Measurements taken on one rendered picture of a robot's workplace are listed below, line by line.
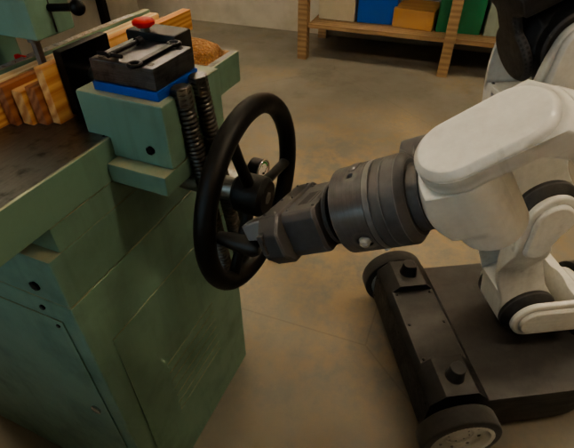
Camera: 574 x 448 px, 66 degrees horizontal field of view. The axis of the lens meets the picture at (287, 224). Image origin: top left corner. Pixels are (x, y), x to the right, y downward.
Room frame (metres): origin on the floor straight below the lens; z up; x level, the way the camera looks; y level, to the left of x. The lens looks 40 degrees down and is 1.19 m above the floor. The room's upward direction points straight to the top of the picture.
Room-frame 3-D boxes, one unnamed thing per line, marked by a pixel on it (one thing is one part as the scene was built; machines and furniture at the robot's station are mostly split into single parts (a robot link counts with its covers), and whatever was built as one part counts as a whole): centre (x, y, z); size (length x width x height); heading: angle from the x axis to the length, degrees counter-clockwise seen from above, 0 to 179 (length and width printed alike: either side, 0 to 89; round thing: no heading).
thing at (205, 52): (0.86, 0.18, 0.91); 0.12 x 0.09 x 0.03; 67
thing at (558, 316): (0.80, -0.66, 0.28); 0.21 x 0.20 x 0.13; 97
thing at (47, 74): (0.67, 0.28, 0.94); 0.21 x 0.01 x 0.08; 157
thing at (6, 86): (0.65, 0.35, 0.93); 0.18 x 0.02 x 0.06; 157
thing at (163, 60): (0.59, 0.18, 0.99); 0.13 x 0.11 x 0.06; 157
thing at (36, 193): (0.62, 0.26, 0.87); 0.61 x 0.30 x 0.06; 157
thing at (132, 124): (0.59, 0.18, 0.91); 0.15 x 0.14 x 0.09; 157
